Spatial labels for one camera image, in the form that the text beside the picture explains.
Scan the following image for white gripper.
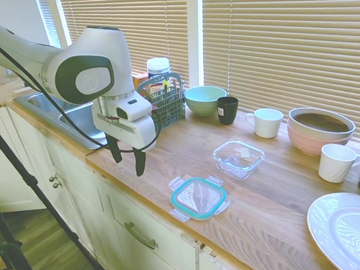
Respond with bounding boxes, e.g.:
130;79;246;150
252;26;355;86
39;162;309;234
92;101;164;180

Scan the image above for black cup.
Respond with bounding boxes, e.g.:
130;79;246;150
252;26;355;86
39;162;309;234
216;95;240;126

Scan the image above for stainless steel double sink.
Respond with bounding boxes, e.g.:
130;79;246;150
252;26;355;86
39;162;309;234
12;87;109;155

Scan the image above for pale wooden strip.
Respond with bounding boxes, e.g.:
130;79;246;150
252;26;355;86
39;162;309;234
11;86;34;98

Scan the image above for dark green clamp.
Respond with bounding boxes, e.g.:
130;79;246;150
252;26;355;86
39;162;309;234
0;241;33;270

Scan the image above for white dinner plate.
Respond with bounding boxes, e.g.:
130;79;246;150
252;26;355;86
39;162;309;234
304;191;360;270

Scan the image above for white canister with blue label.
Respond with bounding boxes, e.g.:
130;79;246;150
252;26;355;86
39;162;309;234
146;56;174;97

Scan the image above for pink bowl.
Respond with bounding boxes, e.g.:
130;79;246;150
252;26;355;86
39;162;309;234
287;117;355;158

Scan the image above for clear lid with teal seal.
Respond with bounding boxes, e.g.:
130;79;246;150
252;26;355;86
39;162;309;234
167;173;232;224

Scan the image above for grey plastic cutlery basket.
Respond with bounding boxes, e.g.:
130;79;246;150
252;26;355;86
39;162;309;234
136;71;189;133

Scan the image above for grey bowl with brown inside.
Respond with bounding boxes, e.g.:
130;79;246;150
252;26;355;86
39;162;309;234
287;104;357;144

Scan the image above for narrow white window blind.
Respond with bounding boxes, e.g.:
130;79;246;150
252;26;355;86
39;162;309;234
35;0;62;51

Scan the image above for wide beige window blind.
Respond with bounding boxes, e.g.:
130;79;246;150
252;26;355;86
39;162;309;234
201;0;360;155

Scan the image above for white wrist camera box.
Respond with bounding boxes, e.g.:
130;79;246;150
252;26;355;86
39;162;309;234
115;90;155;123

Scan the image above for white smooth mug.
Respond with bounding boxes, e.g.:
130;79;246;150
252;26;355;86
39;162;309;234
245;107;286;140

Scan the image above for orange cardboard box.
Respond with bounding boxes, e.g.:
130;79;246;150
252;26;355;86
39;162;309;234
132;72;151;97

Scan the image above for black camera tripod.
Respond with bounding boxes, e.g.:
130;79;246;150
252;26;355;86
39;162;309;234
0;102;103;270

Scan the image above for white window frame post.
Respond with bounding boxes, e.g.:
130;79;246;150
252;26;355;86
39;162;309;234
186;0;209;91

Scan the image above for mint green bowl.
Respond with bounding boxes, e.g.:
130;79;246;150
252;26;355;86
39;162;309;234
184;84;229;117

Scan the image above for metal bar cabinet handle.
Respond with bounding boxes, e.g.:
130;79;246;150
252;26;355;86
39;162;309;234
124;221;159;252

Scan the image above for square glass food container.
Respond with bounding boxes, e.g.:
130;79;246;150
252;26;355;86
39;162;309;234
212;138;267;182

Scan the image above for white kitchen cabinets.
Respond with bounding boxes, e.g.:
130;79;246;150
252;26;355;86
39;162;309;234
0;89;262;270

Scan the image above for white ribbed mug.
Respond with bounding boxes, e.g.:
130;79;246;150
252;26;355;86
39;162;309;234
316;142;360;184

